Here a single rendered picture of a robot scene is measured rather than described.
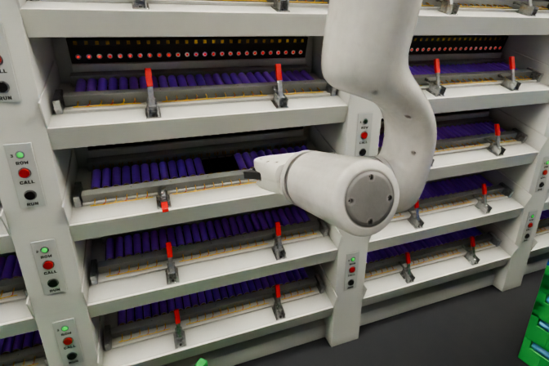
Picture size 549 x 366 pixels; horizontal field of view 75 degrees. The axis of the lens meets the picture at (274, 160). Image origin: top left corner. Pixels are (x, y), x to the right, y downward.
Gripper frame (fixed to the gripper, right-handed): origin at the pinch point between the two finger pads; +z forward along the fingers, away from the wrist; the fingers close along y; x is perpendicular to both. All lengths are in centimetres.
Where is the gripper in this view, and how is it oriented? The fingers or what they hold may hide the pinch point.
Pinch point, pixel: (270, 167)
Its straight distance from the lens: 66.8
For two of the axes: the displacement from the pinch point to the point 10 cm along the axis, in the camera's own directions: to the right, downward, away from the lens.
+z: -3.4, -0.9, 9.4
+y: -9.4, 1.2, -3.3
